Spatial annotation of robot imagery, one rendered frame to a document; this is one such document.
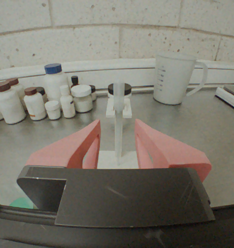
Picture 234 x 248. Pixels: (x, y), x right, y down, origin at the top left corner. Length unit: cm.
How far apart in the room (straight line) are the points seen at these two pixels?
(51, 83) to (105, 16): 28
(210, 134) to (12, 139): 49
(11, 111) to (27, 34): 26
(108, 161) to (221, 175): 22
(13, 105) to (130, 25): 45
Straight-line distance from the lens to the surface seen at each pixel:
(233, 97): 62
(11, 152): 37
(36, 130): 40
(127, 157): 27
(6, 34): 60
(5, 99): 43
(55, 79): 42
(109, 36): 55
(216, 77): 77
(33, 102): 41
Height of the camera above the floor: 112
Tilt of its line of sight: 37 degrees down
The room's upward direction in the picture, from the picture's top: 1 degrees clockwise
